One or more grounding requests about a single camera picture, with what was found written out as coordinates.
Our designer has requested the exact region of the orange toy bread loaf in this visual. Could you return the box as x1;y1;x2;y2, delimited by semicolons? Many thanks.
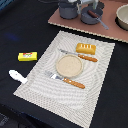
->
76;43;96;55

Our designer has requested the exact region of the dark grey cooking pot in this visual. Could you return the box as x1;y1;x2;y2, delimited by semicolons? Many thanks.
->
58;0;78;19

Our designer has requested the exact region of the beige bowl on stove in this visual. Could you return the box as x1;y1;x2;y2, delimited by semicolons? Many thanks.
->
116;4;128;30

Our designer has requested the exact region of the white fish-shaped toy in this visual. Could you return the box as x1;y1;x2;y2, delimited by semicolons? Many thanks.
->
9;70;27;84

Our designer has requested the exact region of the brown toy sausage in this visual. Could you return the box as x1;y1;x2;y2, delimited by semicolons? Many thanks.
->
87;10;99;18

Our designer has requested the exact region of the grey round bowl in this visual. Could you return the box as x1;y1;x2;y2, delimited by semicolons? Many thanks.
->
81;6;103;25

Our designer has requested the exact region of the yellow box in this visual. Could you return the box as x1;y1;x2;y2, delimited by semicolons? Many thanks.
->
18;52;37;61

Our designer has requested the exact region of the pink stove board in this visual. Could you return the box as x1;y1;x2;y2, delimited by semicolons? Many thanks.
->
48;0;128;43

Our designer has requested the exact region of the tan round plate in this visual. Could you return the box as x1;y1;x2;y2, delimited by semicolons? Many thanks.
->
56;55;83;78

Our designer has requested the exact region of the beige woven placemat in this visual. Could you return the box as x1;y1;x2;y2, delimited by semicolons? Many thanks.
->
14;31;115;128

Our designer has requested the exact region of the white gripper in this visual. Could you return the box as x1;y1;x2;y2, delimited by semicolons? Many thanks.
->
68;0;99;9

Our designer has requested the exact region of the grey spoon in bowl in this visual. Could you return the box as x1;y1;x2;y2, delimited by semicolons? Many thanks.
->
96;18;109;30

